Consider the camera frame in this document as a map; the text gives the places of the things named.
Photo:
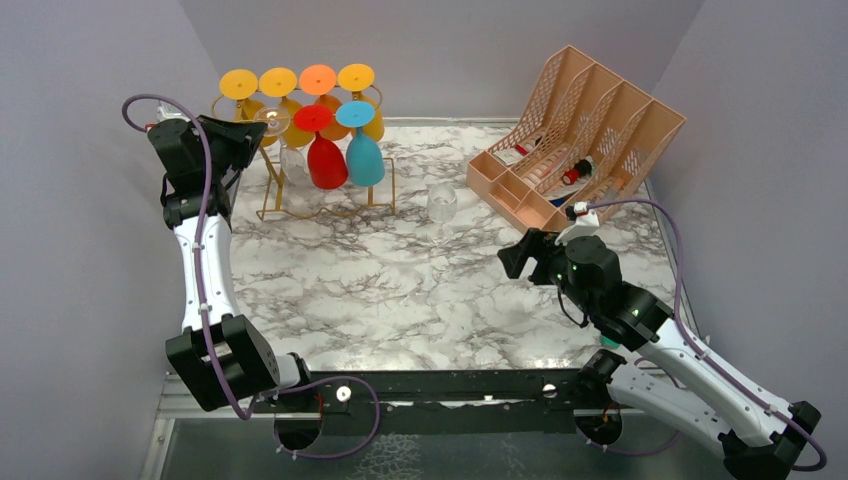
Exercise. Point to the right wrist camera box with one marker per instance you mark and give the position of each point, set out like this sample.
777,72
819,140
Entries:
584,222

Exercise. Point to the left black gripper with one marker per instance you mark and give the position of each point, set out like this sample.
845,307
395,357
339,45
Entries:
244,137

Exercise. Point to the yellow wine glass far left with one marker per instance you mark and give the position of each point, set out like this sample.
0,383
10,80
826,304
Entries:
239,85

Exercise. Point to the peach plastic file organizer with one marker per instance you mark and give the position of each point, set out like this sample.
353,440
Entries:
578,108

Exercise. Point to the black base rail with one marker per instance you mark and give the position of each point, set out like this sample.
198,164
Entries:
445,402

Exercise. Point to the orange wine glass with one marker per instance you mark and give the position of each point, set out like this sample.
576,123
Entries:
319,80

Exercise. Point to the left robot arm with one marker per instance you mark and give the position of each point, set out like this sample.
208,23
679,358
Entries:
218,354

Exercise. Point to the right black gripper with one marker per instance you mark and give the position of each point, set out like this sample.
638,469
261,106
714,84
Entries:
534,243

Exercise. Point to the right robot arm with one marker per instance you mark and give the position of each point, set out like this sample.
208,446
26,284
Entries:
756,434

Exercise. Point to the clear wine glass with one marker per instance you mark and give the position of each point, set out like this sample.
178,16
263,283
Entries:
441,208
287,168

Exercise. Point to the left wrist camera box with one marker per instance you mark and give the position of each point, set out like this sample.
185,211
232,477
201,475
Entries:
166,112

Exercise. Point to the red wine glass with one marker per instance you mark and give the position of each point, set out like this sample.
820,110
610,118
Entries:
325,161

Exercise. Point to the blue wine glass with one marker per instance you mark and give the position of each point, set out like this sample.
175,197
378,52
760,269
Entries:
363,156

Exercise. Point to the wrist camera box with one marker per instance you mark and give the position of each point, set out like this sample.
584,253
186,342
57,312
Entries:
166,112
584,222

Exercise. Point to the green small block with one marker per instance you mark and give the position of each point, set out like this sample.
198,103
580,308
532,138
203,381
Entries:
606,342

